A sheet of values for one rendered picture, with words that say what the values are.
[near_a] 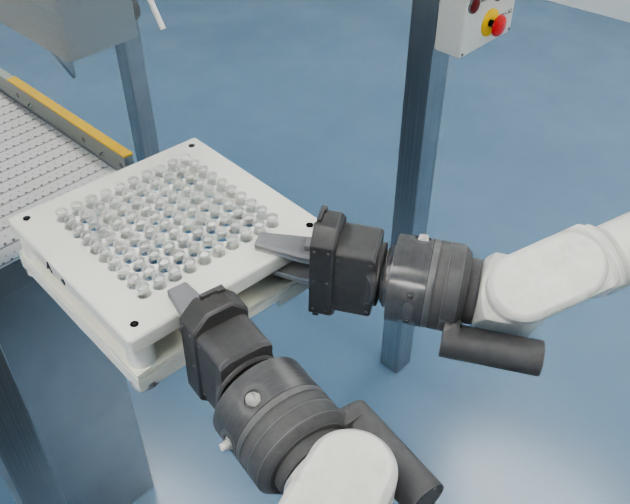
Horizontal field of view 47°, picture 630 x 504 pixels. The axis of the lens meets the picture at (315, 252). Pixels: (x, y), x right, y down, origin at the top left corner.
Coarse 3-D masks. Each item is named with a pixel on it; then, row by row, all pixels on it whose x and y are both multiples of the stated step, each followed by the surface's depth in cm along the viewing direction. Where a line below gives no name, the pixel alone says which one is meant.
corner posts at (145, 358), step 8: (24, 248) 79; (32, 256) 80; (152, 344) 67; (128, 352) 67; (144, 352) 67; (152, 352) 68; (128, 360) 68; (136, 360) 67; (144, 360) 67; (152, 360) 68; (136, 368) 68; (144, 368) 68
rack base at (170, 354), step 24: (24, 264) 81; (48, 288) 78; (264, 288) 76; (288, 288) 77; (72, 312) 75; (96, 336) 72; (168, 336) 71; (120, 360) 69; (168, 360) 69; (144, 384) 68
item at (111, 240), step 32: (128, 192) 80; (160, 192) 80; (192, 192) 80; (96, 224) 76; (128, 224) 75; (160, 224) 75; (192, 224) 76; (224, 224) 76; (128, 256) 72; (160, 256) 72; (192, 256) 73
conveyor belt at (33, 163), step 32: (0, 96) 127; (0, 128) 119; (32, 128) 119; (0, 160) 112; (32, 160) 112; (64, 160) 112; (96, 160) 112; (0, 192) 106; (32, 192) 106; (64, 192) 106; (0, 224) 100; (0, 256) 98
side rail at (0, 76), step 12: (0, 72) 126; (0, 84) 127; (12, 84) 123; (12, 96) 126; (24, 96) 122; (36, 108) 120; (48, 108) 117; (48, 120) 119; (60, 120) 116; (72, 132) 115; (84, 132) 111; (84, 144) 114; (96, 144) 110; (108, 156) 109; (120, 156) 107; (132, 156) 107; (120, 168) 109
